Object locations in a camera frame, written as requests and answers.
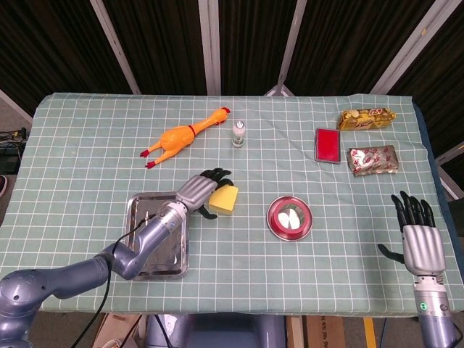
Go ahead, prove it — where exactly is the blue-grey robot torso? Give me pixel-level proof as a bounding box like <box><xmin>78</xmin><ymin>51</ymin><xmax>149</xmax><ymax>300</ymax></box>
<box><xmin>144</xmin><ymin>312</ymin><xmax>288</xmax><ymax>348</ymax></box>

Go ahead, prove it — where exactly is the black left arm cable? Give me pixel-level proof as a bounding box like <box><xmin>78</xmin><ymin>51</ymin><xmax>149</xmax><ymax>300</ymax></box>
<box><xmin>71</xmin><ymin>212</ymin><xmax>155</xmax><ymax>348</ymax></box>

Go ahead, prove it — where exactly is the red ink pad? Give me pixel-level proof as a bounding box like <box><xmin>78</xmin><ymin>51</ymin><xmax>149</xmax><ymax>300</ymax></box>
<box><xmin>313</xmin><ymin>128</ymin><xmax>342</xmax><ymax>165</ymax></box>

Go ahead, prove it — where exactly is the yellow foam cube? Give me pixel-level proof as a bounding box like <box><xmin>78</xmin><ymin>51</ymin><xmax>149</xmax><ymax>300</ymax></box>
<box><xmin>208</xmin><ymin>184</ymin><xmax>241</xmax><ymax>218</ymax></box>

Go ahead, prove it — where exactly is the black cable bundle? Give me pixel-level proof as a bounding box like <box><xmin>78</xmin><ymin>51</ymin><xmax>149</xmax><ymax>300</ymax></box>
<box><xmin>0</xmin><ymin>126</ymin><xmax>30</xmax><ymax>175</ymax></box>

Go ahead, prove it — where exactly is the rectangular steel tray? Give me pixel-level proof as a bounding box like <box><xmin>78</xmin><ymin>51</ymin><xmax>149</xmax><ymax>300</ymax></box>
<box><xmin>122</xmin><ymin>191</ymin><xmax>190</xmax><ymax>281</ymax></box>

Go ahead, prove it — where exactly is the red plastic ring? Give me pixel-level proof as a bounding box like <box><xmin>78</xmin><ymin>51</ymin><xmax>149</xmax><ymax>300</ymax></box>
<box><xmin>268</xmin><ymin>196</ymin><xmax>312</xmax><ymax>239</ymax></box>

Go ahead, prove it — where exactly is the small white bottle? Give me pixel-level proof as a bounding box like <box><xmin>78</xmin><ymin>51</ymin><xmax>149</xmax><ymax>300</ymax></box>
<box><xmin>231</xmin><ymin>120</ymin><xmax>246</xmax><ymax>149</ymax></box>

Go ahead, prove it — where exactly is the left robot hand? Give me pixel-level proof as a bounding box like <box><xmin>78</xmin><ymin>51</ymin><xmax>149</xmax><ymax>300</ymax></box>
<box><xmin>176</xmin><ymin>167</ymin><xmax>233</xmax><ymax>221</ymax></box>

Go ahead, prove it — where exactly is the wide slanted white frame post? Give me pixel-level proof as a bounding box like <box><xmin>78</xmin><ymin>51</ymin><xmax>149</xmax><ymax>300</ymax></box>
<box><xmin>369</xmin><ymin>0</ymin><xmax>455</xmax><ymax>95</ymax></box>

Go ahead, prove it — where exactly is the green checked tablecloth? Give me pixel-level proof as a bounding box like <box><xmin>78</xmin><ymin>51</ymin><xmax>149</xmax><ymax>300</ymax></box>
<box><xmin>0</xmin><ymin>92</ymin><xmax>464</xmax><ymax>315</ymax></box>

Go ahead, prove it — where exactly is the white frame post with foot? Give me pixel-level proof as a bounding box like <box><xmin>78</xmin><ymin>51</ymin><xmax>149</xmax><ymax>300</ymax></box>
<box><xmin>263</xmin><ymin>0</ymin><xmax>309</xmax><ymax>97</ymax></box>

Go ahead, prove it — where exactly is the upright white frame post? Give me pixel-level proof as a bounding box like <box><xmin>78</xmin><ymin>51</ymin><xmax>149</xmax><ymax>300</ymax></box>
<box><xmin>198</xmin><ymin>0</ymin><xmax>223</xmax><ymax>96</ymax></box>

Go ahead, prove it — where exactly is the orange rubber chicken toy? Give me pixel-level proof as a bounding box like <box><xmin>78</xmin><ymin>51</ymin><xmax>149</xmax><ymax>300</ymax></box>
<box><xmin>140</xmin><ymin>106</ymin><xmax>232</xmax><ymax>170</ymax></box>

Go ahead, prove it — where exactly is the black pleated curtain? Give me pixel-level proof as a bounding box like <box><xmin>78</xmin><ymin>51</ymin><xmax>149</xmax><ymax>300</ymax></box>
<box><xmin>0</xmin><ymin>0</ymin><xmax>464</xmax><ymax>164</ymax></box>

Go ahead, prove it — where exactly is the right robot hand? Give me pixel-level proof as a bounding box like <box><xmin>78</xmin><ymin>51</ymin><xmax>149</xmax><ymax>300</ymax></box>
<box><xmin>377</xmin><ymin>191</ymin><xmax>447</xmax><ymax>278</ymax></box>

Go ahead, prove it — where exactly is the gold snack packet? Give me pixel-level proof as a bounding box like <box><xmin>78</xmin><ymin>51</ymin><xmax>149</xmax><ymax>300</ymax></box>
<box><xmin>337</xmin><ymin>107</ymin><xmax>397</xmax><ymax>132</ymax></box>

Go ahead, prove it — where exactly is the silver red-print snack packet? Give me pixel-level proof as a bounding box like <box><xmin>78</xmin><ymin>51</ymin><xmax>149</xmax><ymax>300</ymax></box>
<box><xmin>347</xmin><ymin>144</ymin><xmax>401</xmax><ymax>178</ymax></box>

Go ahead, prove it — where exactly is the open cardboard box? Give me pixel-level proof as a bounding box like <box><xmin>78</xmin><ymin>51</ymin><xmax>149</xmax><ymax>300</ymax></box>
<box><xmin>94</xmin><ymin>312</ymin><xmax>146</xmax><ymax>348</ymax></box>

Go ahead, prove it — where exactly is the round steel plate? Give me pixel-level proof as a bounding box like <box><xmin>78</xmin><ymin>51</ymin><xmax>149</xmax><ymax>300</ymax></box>
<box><xmin>266</xmin><ymin>195</ymin><xmax>314</xmax><ymax>241</ymax></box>

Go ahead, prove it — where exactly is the printed cardboard box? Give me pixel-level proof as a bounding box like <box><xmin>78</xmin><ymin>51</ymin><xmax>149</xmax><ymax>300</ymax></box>
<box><xmin>286</xmin><ymin>315</ymin><xmax>367</xmax><ymax>348</ymax></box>

